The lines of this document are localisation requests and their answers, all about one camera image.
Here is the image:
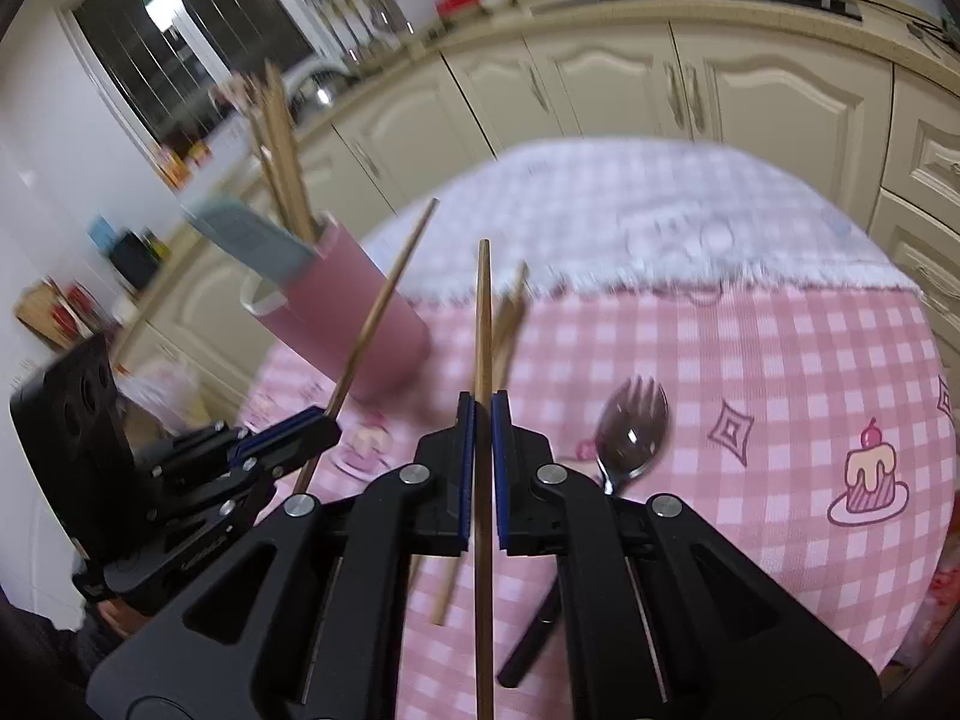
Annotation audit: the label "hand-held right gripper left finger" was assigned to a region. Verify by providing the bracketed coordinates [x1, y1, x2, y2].
[86, 390, 479, 720]

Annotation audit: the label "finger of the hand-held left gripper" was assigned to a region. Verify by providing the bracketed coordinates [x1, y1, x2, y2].
[156, 405, 344, 479]
[160, 463, 280, 524]

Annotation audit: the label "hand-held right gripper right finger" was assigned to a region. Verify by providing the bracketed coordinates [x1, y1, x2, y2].
[491, 388, 880, 720]

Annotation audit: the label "pink cup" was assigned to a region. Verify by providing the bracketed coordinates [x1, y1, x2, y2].
[238, 210, 434, 401]

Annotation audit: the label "light blue knife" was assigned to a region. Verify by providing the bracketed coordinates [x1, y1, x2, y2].
[182, 195, 317, 287]

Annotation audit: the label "bundle of wooden chopsticks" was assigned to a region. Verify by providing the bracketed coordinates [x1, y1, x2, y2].
[225, 60, 325, 260]

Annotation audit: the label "person's left hand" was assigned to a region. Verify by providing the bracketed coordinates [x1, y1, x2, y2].
[96, 598, 152, 636]

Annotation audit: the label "white plastic bag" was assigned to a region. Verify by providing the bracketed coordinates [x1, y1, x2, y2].
[118, 358, 205, 425]

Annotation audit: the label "wooden knife holder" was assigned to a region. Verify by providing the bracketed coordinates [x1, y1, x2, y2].
[13, 276, 107, 351]

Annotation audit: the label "black kettle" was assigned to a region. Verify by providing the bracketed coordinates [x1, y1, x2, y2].
[108, 230, 164, 291]

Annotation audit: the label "pink checked tablecloth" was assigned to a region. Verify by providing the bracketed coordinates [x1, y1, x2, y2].
[238, 277, 960, 720]

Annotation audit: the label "orange packet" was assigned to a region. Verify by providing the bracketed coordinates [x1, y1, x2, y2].
[153, 141, 190, 190]

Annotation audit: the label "metal wok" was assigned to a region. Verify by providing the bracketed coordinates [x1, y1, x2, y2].
[287, 62, 355, 126]

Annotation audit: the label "white fringed cloth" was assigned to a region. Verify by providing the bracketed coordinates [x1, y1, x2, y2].
[358, 137, 922, 310]

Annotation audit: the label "kitchen window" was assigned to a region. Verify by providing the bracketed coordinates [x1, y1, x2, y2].
[58, 0, 317, 164]

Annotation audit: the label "cream cabinet drawer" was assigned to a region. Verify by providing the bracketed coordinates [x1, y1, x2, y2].
[868, 190, 960, 305]
[880, 86, 960, 200]

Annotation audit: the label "cream base cabinets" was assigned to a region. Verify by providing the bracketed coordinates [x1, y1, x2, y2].
[112, 11, 960, 410]

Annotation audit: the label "metal spoon with black handle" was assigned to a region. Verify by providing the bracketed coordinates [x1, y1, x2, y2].
[497, 375, 673, 691]

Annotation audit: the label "black power cable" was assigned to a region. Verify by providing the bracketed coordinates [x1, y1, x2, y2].
[853, 0, 960, 27]

